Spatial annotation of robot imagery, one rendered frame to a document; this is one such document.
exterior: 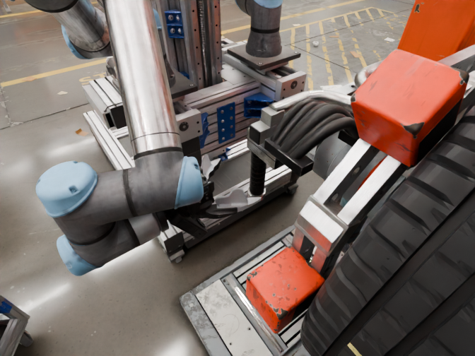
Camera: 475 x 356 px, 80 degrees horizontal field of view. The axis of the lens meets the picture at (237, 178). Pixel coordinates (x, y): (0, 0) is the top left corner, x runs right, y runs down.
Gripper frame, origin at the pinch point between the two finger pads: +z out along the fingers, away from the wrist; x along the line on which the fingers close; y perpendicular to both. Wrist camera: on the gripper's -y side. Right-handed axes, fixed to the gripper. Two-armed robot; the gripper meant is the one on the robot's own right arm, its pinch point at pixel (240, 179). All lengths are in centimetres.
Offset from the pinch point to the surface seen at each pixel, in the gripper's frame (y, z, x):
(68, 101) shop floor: -81, -16, 236
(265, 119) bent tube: 16.0, 3.1, -3.3
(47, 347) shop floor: -83, -69, 36
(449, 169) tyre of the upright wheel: 26.4, 0.0, -31.7
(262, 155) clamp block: 8.6, 2.3, -4.1
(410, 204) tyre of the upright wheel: 23.4, -3.3, -31.3
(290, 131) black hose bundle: 17.3, 2.7, -10.0
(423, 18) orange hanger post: 21, 65, 4
